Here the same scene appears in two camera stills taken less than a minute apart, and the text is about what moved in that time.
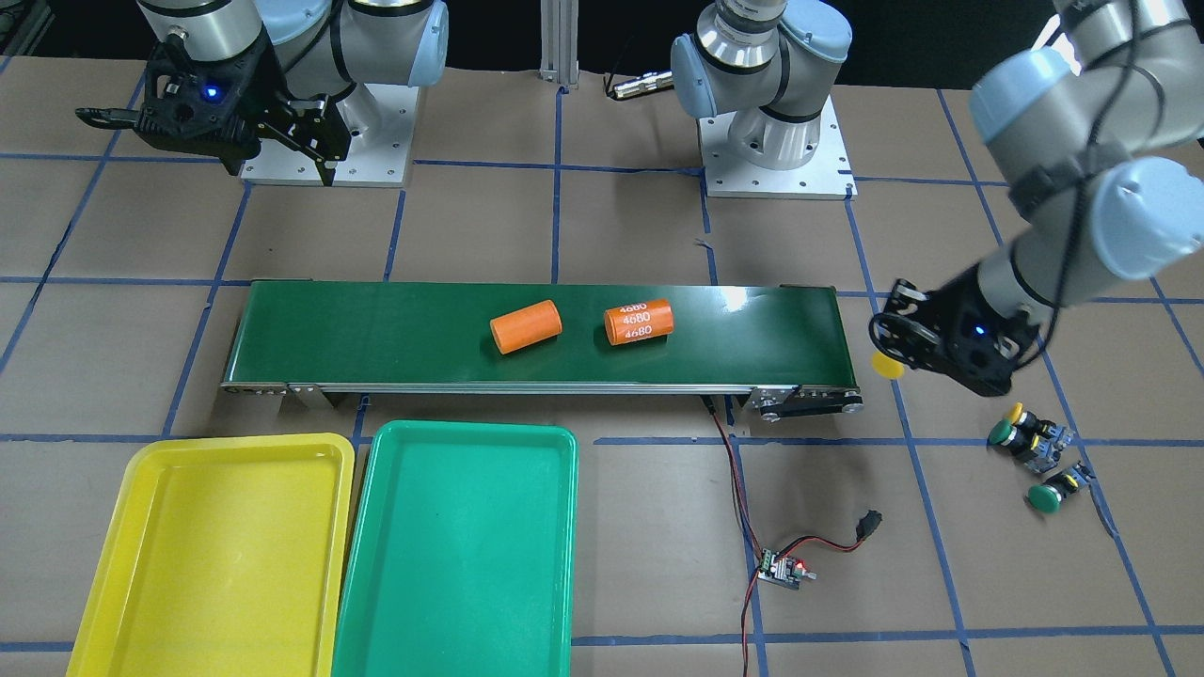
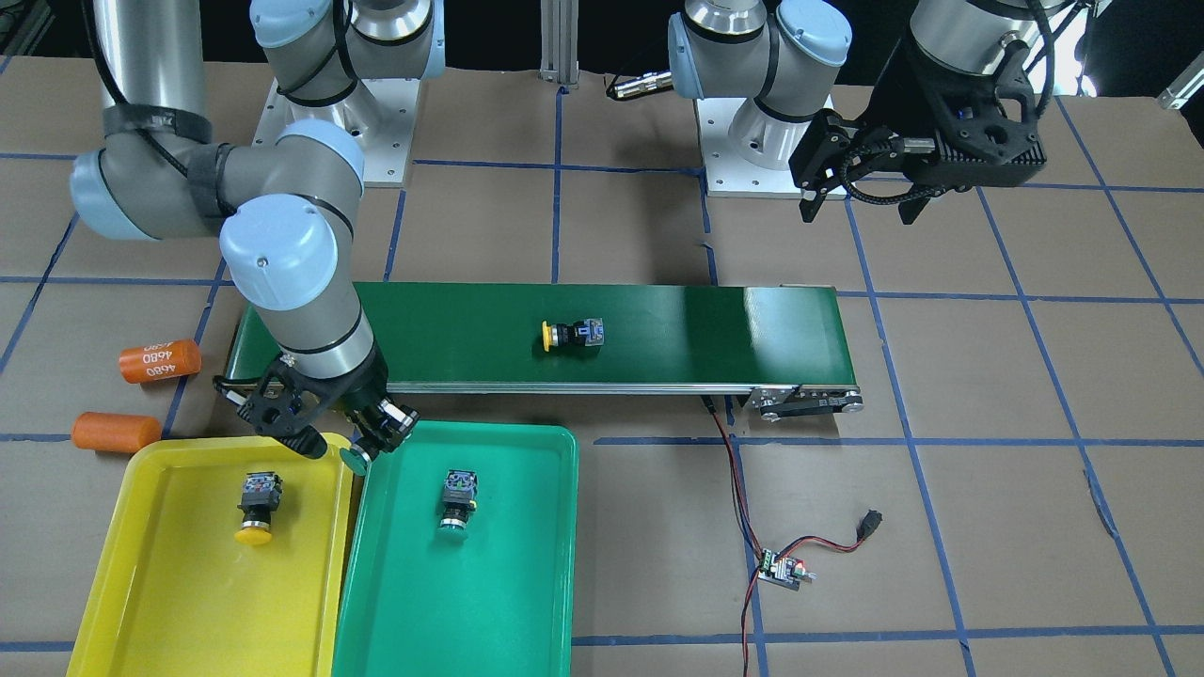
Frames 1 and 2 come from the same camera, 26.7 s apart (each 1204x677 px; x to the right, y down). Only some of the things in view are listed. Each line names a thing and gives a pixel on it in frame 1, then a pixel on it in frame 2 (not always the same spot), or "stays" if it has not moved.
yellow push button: x=1031 y=423 to x=589 y=332
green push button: x=1046 y=498 to x=458 y=500
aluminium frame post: x=559 y=42 stays
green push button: x=1013 y=440 to x=356 y=458
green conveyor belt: x=787 y=350 stays
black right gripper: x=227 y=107 to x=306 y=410
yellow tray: x=224 y=557 stays
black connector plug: x=867 y=524 stays
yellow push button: x=886 y=366 to x=261 y=495
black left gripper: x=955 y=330 to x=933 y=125
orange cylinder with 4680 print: x=639 y=321 to x=160 y=360
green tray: x=460 y=557 stays
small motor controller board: x=784 y=571 stays
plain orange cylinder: x=524 y=326 to x=115 y=432
